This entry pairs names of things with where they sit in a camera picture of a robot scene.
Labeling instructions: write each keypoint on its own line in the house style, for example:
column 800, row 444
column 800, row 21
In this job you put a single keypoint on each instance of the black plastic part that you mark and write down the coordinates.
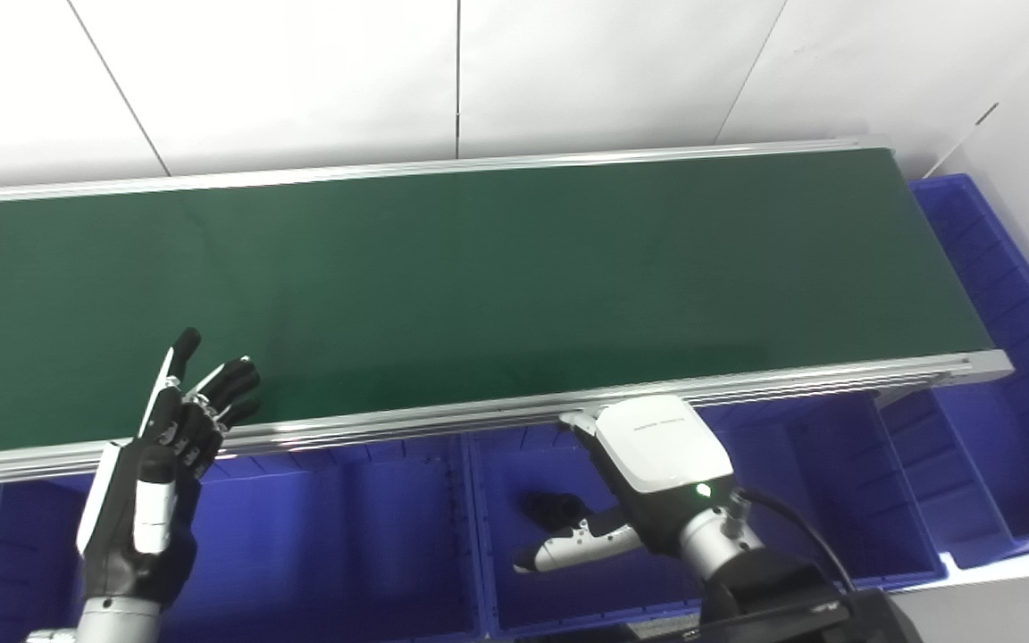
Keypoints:
column 555, row 509

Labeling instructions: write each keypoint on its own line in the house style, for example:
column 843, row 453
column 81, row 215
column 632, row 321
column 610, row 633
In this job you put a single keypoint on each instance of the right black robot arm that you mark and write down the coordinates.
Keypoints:
column 765, row 598

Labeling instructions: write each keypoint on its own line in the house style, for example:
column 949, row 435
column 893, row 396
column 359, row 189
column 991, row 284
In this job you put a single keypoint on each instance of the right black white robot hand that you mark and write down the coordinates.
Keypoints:
column 657, row 446

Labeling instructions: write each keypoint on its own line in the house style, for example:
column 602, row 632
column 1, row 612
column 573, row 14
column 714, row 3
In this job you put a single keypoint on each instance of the blue plastic bin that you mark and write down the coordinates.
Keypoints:
column 836, row 482
column 1015, row 402
column 345, row 554

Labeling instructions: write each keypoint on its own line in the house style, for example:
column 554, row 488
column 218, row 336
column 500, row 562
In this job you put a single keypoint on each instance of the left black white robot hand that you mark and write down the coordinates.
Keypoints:
column 135, row 527

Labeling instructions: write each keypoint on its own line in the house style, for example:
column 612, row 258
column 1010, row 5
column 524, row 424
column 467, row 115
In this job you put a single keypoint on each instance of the green conveyor belt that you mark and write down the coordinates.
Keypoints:
column 514, row 286
column 479, row 415

